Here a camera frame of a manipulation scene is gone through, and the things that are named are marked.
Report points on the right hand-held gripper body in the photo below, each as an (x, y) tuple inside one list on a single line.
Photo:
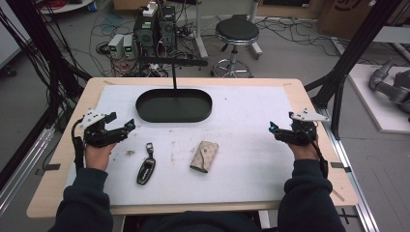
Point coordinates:
[(301, 133)]

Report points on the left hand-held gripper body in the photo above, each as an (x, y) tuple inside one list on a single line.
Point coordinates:
[(98, 135)]

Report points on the black car key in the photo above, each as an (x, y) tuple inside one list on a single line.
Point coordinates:
[(146, 169)]

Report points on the black oval tray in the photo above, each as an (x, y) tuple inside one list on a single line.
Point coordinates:
[(174, 108)]

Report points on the beige key pouch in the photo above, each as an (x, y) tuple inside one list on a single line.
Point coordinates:
[(204, 156)]

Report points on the person's right hand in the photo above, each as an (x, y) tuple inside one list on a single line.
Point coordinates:
[(303, 151)]

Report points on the person's left hand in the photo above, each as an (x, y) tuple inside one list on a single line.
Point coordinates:
[(98, 156)]

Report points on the white table mat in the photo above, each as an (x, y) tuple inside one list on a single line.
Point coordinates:
[(241, 161)]

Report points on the black tape piece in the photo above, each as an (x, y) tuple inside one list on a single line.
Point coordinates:
[(51, 167), (340, 166)]

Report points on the black t-shaped stand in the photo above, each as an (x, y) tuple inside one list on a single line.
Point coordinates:
[(174, 75)]

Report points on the grey power supply unit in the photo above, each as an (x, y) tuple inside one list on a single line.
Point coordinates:
[(129, 45), (115, 45)]

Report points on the white platform board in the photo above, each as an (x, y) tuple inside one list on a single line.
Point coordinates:
[(370, 103)]

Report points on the black computer tower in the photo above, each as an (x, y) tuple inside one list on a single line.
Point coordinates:
[(167, 30), (145, 35)]

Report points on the black round stool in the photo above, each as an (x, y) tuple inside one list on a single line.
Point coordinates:
[(237, 30)]

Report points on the cardboard box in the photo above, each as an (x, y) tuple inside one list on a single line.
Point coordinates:
[(341, 16)]

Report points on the white power strip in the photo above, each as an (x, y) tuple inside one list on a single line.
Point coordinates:
[(150, 9)]

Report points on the person's torso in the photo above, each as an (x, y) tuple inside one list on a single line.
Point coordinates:
[(199, 222)]

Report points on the aluminium rail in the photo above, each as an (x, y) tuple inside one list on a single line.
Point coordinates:
[(22, 167), (351, 180)]

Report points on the black metal frame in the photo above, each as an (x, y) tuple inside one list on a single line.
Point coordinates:
[(42, 54), (351, 54)]

